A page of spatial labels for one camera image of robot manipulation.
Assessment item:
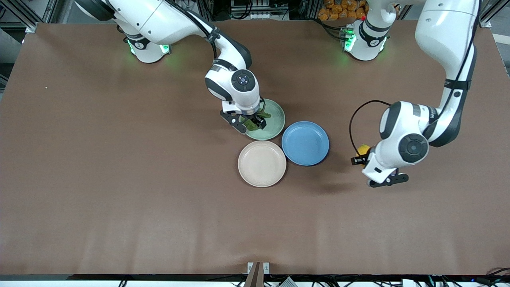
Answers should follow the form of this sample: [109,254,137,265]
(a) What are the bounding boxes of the beige round plate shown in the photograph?
[237,140,287,188]

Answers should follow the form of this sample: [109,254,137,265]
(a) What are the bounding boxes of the green round plate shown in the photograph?
[239,98,286,141]

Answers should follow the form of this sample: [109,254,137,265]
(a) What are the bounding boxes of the small metal table bracket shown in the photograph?
[247,262,270,275]

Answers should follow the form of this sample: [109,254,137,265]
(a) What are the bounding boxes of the green lettuce leaf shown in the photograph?
[242,111,272,132]

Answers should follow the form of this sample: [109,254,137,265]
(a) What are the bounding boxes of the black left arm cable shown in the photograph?
[349,100,393,158]

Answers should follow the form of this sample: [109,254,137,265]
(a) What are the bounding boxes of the bag of oranges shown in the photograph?
[318,0,368,21]

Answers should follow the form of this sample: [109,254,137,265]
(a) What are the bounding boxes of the blue round plate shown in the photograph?
[281,121,330,167]

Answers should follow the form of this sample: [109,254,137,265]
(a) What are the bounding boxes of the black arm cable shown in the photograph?
[171,0,219,60]
[349,100,393,158]

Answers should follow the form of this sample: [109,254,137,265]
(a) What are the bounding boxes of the brown wedge post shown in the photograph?
[243,262,264,287]

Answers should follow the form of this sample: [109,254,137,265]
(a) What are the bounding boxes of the aluminium frame profile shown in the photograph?
[0,0,60,33]
[478,0,510,28]

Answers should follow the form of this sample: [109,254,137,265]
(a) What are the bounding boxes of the black base cable bundle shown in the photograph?
[315,18,347,40]

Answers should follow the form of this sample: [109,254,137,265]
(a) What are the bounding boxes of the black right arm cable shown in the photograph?
[171,0,219,60]

